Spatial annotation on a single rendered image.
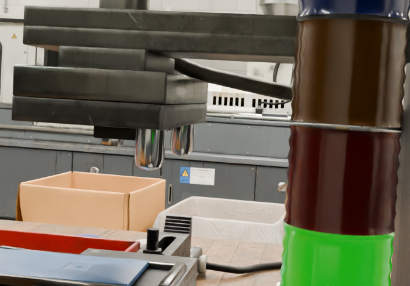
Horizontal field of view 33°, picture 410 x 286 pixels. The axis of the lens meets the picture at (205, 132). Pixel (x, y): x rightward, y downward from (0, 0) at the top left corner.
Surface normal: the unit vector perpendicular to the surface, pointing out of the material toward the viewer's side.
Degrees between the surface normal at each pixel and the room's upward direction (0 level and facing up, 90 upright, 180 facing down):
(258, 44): 90
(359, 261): 104
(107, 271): 1
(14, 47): 90
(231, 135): 90
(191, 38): 90
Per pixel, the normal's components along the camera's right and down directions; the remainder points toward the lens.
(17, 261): 0.04, -1.00
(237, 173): -0.21, 0.04
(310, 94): -0.75, 0.23
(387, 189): 0.61, 0.32
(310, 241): -0.57, 0.26
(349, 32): -0.19, -0.21
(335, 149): -0.34, 0.27
